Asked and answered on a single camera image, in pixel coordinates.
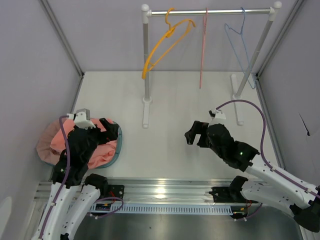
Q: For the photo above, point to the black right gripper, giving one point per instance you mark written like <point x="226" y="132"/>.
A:
<point x="198" y="128"/>

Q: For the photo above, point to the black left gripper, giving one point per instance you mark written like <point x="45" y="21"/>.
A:
<point x="111" y="134"/>

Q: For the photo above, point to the salmon pink skirt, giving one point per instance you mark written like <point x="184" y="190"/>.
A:
<point x="68" y="125"/>

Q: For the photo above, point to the blue wire hanger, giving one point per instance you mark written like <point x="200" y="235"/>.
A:
<point x="237" y="42"/>

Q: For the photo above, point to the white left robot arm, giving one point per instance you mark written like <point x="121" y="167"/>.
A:
<point x="72" y="194"/>

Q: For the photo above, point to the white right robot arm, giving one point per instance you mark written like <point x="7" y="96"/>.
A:
<point x="297" y="198"/>

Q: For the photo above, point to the teal plastic basket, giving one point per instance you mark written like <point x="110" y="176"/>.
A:
<point x="119" y="147"/>

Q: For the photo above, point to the dusty pink pleated garment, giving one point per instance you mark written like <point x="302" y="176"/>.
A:
<point x="46" y="142"/>

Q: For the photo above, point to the white and silver clothes rack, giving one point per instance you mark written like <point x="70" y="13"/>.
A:
<point x="237" y="87"/>

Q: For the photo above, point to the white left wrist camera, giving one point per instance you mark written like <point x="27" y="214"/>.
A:
<point x="82" y="119"/>

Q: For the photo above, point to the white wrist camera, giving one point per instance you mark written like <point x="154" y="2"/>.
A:
<point x="82" y="119"/>
<point x="217" y="116"/>

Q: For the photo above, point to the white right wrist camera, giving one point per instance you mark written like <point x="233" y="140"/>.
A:
<point x="217" y="116"/>

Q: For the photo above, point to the aluminium mounting rail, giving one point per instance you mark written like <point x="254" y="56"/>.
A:
<point x="168" y="191"/>

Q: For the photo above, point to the white slotted cable duct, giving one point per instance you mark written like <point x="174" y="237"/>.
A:
<point x="174" y="209"/>

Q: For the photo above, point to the pink wire hanger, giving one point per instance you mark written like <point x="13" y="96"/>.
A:
<point x="204" y="21"/>

